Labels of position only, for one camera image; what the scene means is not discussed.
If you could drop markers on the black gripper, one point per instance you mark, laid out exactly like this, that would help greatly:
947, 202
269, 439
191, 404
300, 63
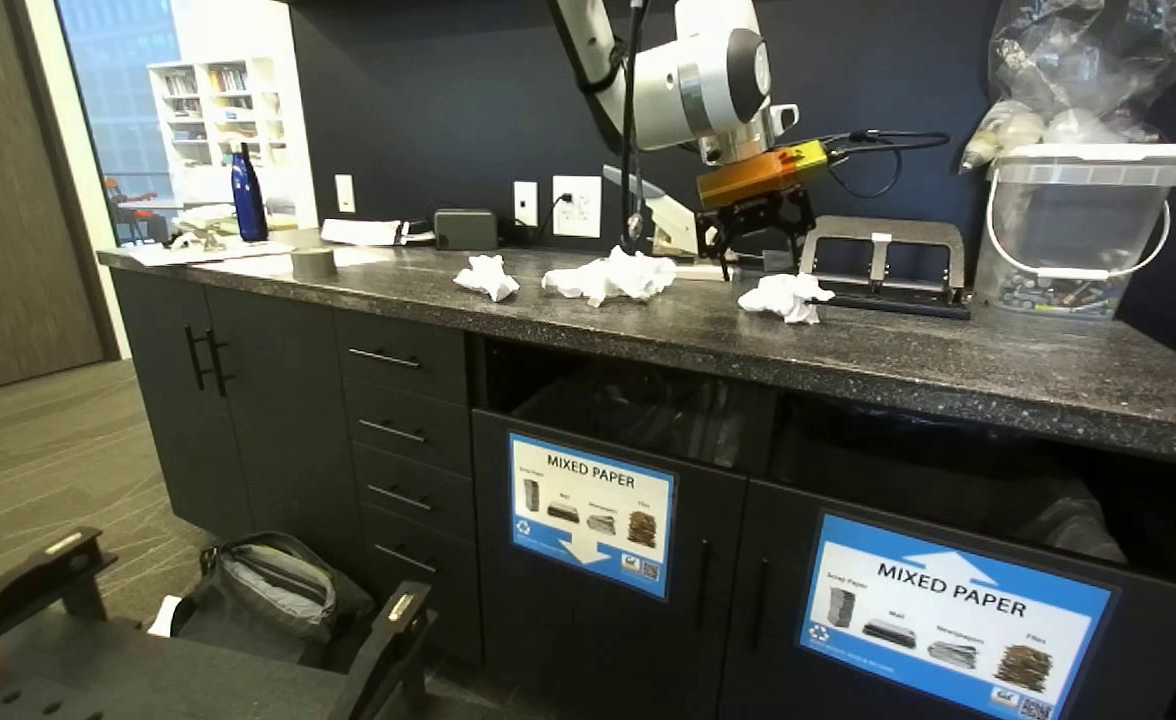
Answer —
759, 210

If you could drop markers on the white paper ball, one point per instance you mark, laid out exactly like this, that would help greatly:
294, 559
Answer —
784, 297

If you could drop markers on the large crumpled white paper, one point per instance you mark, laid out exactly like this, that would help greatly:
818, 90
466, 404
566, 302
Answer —
608, 277

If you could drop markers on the black bin liner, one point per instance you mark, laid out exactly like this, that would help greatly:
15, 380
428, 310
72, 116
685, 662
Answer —
640, 414
963, 486

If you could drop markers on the small crumpled white paper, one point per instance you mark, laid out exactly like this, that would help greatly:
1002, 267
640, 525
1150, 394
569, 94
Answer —
487, 277

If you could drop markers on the black power adapter box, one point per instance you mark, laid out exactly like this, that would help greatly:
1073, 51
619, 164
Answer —
466, 230

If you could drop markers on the blue label with down arrow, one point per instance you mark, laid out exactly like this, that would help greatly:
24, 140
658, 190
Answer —
594, 515

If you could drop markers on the clear plastic bucket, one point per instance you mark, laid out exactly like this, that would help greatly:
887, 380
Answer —
1080, 227

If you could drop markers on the clear plastic bag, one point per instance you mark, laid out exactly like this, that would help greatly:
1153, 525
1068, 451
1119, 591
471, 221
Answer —
1093, 66

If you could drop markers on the white paper stack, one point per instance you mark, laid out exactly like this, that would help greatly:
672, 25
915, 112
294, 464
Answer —
360, 235

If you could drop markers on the flat white paper sheet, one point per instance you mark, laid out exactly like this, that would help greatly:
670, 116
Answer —
348, 260
172, 254

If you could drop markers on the blue label with up arrow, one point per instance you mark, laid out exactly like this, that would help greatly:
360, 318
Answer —
950, 622

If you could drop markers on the grey tape roll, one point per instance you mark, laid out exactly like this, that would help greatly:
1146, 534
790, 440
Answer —
314, 260

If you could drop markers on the black cabinet door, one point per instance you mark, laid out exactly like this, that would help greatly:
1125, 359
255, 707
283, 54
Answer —
162, 400
283, 427

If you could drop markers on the blue water bottle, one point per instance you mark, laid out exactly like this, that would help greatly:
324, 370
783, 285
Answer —
248, 202

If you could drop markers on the white shelving unit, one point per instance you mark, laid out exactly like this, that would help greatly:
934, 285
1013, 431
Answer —
223, 127

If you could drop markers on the black and grey backpack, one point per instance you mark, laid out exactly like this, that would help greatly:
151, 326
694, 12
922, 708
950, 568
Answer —
269, 601

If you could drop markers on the small white paper slip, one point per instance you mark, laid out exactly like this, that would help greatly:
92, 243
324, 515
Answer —
162, 618

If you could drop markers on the brown wooden door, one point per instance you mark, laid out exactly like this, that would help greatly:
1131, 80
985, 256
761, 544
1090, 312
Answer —
15, 202

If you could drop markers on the orange wrist camera box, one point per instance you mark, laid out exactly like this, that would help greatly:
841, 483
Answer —
761, 173

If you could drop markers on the large white wall outlet plate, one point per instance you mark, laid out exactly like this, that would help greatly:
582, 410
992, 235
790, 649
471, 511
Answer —
579, 204

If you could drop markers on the small white wall outlet plate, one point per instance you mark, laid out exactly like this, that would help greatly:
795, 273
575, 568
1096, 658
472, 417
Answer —
527, 202

